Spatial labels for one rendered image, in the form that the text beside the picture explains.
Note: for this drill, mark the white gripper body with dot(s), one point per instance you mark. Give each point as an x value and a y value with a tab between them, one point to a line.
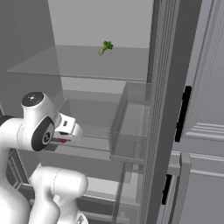
77	130

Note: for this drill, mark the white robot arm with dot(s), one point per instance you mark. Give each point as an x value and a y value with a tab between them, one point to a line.
26	131

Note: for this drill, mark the red strawberry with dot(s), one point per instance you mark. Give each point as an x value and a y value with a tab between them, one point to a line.
62	141

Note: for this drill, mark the glass fridge shelf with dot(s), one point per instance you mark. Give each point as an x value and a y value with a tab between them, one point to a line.
96	116
87	62

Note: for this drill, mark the clear fridge door bin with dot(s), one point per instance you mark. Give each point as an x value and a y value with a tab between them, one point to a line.
131	128

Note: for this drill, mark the clear fridge drawer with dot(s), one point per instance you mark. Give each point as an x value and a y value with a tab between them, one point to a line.
99	201

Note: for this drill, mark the grey fridge door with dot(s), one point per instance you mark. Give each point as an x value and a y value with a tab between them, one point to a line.
169	87

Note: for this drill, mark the grey fridge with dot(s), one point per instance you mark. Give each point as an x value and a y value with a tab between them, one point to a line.
87	26

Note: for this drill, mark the green leafy vegetable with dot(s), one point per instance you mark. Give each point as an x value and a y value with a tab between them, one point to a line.
106	46

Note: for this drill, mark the grey cupboard door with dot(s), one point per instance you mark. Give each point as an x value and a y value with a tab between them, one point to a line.
201	189
207	73

